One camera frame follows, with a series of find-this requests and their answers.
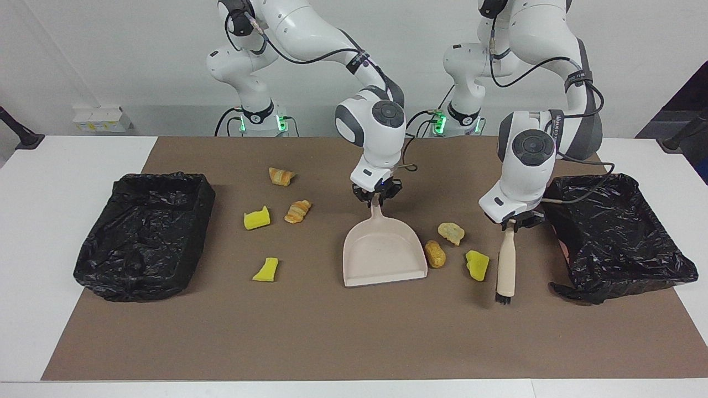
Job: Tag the notched yellow sponge chunk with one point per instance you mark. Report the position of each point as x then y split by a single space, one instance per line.
257 220

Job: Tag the pale bread piece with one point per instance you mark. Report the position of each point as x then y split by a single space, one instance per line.
451 232

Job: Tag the beige plastic dustpan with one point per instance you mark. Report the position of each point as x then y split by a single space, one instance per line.
384 254

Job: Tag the beige hand brush black bristles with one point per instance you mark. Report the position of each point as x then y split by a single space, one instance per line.
506 265

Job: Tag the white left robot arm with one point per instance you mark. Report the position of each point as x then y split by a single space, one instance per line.
525 177

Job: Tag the brown oval bread roll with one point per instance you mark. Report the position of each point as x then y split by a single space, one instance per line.
435 254

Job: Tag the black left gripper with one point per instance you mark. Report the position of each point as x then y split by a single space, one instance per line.
531 218

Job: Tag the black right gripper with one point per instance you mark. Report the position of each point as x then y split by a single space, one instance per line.
381 190

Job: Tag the small yellow sponge wedge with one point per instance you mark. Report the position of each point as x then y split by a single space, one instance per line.
266 271

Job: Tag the white wall socket box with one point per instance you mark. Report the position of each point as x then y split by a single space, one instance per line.
102 119

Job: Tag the black bag lined pink bin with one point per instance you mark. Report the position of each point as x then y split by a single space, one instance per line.
614 237

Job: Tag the brown paper table mat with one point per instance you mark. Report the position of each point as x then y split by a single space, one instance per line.
354 331

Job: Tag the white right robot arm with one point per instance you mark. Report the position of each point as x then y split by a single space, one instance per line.
381 143

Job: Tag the black camera stand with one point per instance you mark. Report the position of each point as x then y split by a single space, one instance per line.
11 119
686 132

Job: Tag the striped croissant piece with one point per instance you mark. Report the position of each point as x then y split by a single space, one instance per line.
298 211
281 177

